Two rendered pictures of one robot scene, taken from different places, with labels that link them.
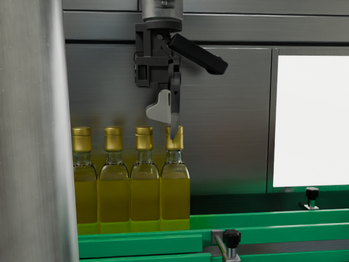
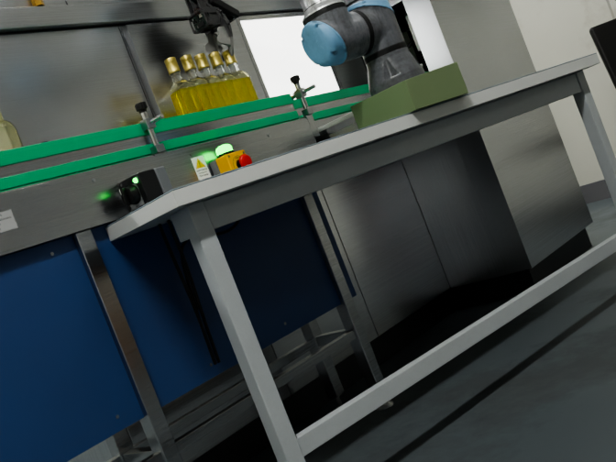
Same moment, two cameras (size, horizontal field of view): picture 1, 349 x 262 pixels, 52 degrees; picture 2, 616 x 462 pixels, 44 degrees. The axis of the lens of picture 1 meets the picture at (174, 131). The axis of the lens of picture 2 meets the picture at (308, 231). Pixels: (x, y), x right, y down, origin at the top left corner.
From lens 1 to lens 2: 2.00 m
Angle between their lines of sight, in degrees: 42
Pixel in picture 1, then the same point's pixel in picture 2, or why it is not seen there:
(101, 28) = (143, 12)
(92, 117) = (161, 71)
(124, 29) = (155, 12)
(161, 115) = (224, 39)
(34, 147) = not seen: outside the picture
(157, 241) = not seen: hidden behind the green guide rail
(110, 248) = not seen: hidden behind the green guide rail
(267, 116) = (250, 59)
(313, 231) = (314, 98)
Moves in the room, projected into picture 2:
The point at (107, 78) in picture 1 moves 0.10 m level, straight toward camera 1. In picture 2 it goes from (160, 43) to (181, 29)
